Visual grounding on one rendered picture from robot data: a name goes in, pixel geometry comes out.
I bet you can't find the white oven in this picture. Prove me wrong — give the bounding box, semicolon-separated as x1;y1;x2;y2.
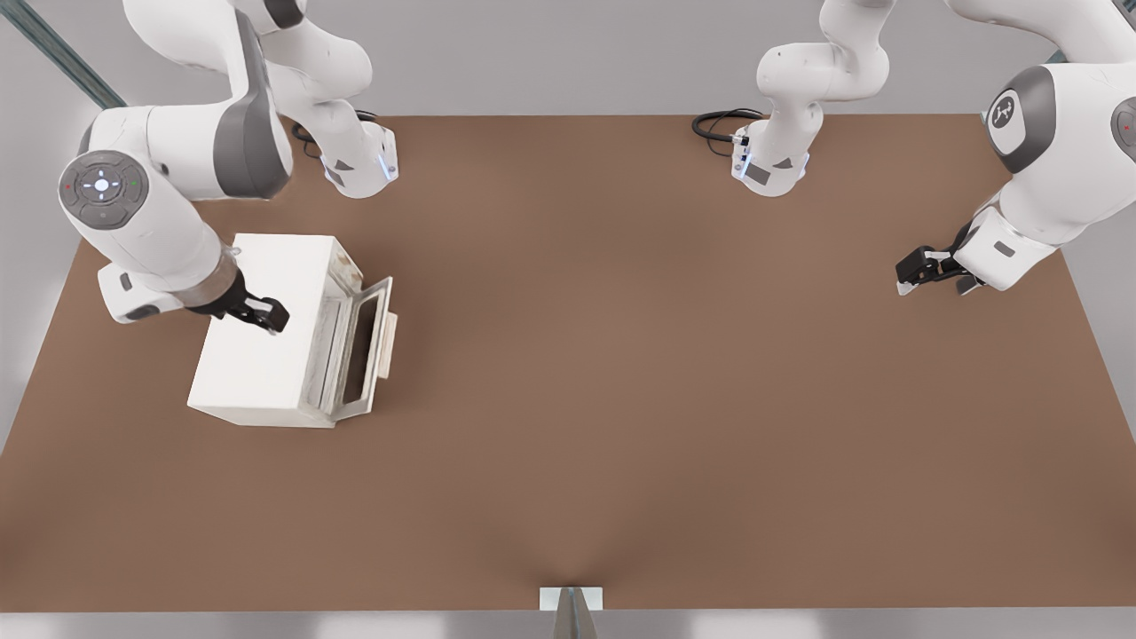
187;233;367;430

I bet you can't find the white oven door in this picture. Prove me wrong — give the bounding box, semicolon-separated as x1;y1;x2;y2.
330;276;398;422

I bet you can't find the pale oven door handle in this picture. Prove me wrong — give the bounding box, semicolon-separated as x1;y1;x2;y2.
376;312;398;380

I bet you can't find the black cable loop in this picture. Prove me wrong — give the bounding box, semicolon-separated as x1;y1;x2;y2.
291;110;381;162
691;108;769;148

